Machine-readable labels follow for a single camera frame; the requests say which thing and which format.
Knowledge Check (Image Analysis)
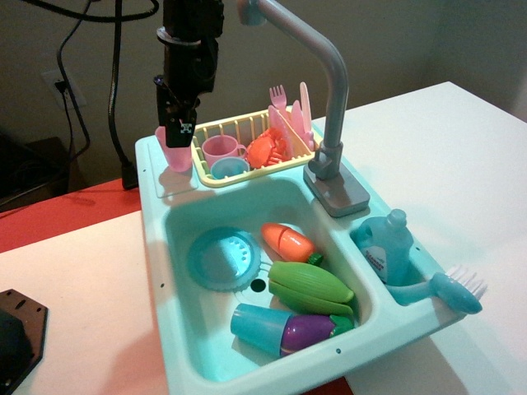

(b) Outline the pink plastic cup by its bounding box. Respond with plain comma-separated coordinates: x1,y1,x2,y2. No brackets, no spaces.
155,126,192,172

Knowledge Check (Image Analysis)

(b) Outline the black power cable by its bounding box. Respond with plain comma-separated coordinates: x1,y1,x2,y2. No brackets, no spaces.
56,0,91,165

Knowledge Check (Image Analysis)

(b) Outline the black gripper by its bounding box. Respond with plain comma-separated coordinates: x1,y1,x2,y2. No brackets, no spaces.
154,39,218,147

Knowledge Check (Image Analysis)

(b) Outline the pink toy knife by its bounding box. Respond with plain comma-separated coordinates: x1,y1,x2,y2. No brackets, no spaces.
300,81,311,133

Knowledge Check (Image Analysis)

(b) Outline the pink toy plate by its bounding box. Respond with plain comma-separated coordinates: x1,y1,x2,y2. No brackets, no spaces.
268,105,310,158

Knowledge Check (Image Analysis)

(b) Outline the grey toy faucet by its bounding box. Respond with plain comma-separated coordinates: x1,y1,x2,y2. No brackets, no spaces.
237,1,370,217

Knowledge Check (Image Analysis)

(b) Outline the pink toy fork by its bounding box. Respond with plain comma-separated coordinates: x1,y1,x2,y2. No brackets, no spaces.
269,85,287,112

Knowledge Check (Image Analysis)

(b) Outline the blue toy detergent bottle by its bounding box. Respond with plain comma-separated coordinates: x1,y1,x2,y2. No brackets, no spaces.
351,209,413,286

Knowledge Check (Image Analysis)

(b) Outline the blue toy plate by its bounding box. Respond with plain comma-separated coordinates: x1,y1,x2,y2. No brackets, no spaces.
187,226,261,292

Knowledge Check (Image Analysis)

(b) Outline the blue plastic cup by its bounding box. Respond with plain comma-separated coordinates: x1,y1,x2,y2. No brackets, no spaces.
230,304,293,357

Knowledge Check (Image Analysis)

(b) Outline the white wall outlet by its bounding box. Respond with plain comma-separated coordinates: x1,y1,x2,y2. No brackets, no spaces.
41,69,87,110

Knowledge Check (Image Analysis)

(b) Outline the teal toy sink unit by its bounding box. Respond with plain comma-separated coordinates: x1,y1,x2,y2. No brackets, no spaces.
136,137,462,394

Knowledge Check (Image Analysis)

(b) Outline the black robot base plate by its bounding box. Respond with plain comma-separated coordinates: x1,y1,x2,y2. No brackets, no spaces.
1,289,49,394

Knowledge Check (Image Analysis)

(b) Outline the purple toy eggplant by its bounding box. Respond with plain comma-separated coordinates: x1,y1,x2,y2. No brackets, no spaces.
280,314,355,356

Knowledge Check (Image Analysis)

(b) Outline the small blue bowl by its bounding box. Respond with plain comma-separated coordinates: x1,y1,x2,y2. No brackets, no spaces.
210,156,250,179

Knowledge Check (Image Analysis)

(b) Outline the orange toy carrot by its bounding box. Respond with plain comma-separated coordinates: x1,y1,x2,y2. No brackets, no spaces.
260,222,324,266

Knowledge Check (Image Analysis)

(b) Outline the blue dish brush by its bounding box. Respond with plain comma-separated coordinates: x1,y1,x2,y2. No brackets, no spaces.
386,266,487,314

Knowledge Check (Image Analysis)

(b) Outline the orange toy crab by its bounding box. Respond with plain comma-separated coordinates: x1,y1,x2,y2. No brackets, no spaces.
246,128,291,169

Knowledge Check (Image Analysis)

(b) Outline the green toy corn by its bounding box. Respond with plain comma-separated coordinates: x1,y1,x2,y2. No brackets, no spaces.
268,261,355,316

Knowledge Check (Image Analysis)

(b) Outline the yellow dish rack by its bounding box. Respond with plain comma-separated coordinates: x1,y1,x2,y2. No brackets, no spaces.
192,103,322,188

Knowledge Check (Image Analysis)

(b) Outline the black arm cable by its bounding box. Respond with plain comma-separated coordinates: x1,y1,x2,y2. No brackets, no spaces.
24,0,161,21

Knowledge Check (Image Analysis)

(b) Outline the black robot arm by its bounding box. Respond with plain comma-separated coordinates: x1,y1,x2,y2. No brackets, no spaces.
154,1,224,148

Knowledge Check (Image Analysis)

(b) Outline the pink toy mug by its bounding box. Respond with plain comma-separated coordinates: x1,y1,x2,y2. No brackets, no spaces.
201,135,246,167

